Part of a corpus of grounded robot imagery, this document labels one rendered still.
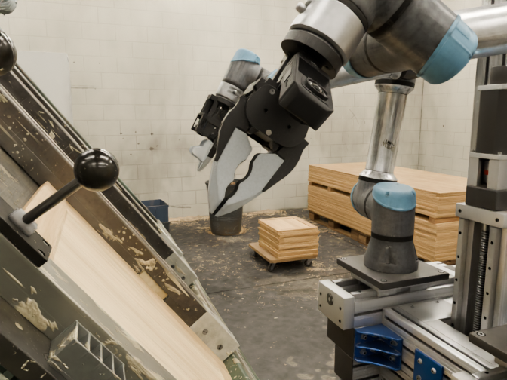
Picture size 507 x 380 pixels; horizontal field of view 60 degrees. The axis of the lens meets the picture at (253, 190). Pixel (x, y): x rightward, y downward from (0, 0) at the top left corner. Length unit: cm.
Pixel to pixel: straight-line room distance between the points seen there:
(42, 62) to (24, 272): 432
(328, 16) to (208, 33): 594
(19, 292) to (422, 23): 49
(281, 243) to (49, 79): 269
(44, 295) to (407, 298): 104
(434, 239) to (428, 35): 380
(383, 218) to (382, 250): 9
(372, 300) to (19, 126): 93
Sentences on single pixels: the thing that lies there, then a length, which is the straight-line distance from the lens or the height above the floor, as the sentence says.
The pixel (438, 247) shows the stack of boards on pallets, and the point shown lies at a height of 29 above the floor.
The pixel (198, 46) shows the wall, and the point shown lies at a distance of 635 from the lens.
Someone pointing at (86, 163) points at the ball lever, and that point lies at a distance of 39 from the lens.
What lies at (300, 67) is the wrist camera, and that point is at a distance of 44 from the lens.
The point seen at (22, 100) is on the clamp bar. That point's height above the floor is 150.
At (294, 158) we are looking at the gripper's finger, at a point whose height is 142.
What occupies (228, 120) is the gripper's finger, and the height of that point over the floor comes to 146.
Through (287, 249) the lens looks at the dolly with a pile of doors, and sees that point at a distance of 419.
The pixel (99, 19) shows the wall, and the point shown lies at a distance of 621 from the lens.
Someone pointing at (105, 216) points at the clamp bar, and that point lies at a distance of 94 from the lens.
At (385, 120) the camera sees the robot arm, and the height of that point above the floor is 145.
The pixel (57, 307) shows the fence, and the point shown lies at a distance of 47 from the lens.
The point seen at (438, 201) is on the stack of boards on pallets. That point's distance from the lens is 423.
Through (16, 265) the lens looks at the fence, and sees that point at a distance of 45.
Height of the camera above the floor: 146
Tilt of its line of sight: 10 degrees down
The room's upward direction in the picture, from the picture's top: straight up
